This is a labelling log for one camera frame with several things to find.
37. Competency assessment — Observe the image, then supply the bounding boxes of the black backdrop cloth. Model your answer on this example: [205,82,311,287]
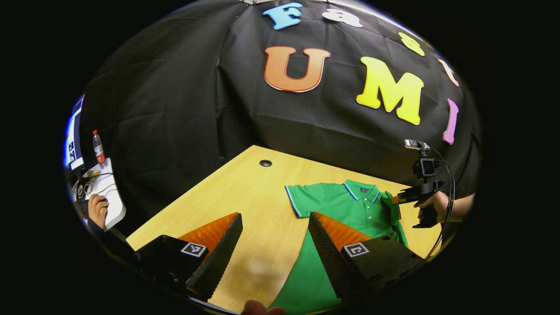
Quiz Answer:
[79,0,482,237]

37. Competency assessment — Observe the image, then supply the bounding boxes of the green T-shirt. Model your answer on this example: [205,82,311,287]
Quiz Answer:
[268,179,408,315]

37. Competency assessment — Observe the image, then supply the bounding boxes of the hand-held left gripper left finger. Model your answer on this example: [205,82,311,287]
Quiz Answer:
[133,213,243,302]

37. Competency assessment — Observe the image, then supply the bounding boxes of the white desk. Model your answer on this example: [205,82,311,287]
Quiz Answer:
[70,158,126,231]

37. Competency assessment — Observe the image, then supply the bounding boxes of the clear water bottle red label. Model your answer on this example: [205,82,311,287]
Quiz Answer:
[91,129,107,169]

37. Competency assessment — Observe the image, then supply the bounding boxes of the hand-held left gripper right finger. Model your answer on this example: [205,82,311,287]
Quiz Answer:
[308,212,425,302]

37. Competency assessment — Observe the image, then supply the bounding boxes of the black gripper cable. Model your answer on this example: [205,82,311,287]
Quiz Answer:
[424,147,456,259]

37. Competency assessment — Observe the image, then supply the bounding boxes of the computer monitor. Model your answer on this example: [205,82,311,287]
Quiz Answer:
[64,94,86,171]

